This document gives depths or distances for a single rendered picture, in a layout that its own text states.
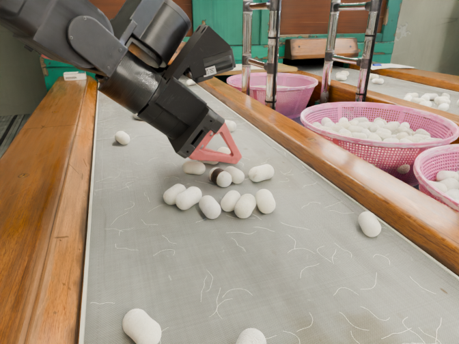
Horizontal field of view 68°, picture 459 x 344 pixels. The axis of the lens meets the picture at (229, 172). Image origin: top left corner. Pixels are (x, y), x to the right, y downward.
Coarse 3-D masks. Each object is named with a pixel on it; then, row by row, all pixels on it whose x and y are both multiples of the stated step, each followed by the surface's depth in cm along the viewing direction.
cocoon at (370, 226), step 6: (360, 216) 35; (366, 216) 34; (372, 216) 34; (360, 222) 34; (366, 222) 33; (372, 222) 33; (378, 222) 33; (366, 228) 33; (372, 228) 33; (378, 228) 33; (366, 234) 33; (372, 234) 33
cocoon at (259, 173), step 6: (252, 168) 44; (258, 168) 44; (264, 168) 44; (270, 168) 45; (252, 174) 44; (258, 174) 44; (264, 174) 44; (270, 174) 45; (252, 180) 44; (258, 180) 44
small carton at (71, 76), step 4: (64, 72) 101; (68, 72) 101; (72, 72) 101; (76, 72) 101; (80, 72) 101; (84, 72) 101; (64, 76) 100; (68, 76) 100; (72, 76) 100; (76, 76) 101; (80, 76) 101; (84, 76) 101; (64, 80) 100; (68, 80) 100; (72, 80) 101
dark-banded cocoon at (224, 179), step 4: (216, 168) 44; (224, 172) 43; (220, 176) 43; (224, 176) 42; (228, 176) 43; (220, 180) 42; (224, 180) 42; (228, 180) 43; (220, 184) 43; (224, 184) 43; (228, 184) 43
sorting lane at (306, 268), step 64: (128, 128) 66; (256, 128) 66; (128, 192) 42; (256, 192) 42; (320, 192) 42; (128, 256) 31; (192, 256) 31; (256, 256) 31; (320, 256) 31; (384, 256) 31; (192, 320) 25; (256, 320) 25; (320, 320) 25; (384, 320) 25; (448, 320) 25
